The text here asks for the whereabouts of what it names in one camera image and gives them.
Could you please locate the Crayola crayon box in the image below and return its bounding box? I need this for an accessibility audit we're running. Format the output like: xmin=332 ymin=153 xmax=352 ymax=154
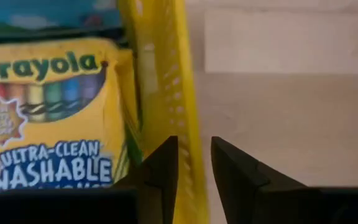
xmin=0 ymin=0 xmax=124 ymax=40
xmin=0 ymin=36 xmax=143 ymax=208

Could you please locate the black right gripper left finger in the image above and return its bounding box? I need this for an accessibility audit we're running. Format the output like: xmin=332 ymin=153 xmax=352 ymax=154
xmin=112 ymin=135 xmax=179 ymax=224

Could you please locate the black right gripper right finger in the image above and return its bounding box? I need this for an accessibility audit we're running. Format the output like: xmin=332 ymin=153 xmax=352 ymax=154
xmin=210 ymin=136 xmax=306 ymax=224

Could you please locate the yellow plastic basket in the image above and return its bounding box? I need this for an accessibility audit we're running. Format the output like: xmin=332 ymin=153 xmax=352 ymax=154
xmin=116 ymin=0 xmax=210 ymax=224

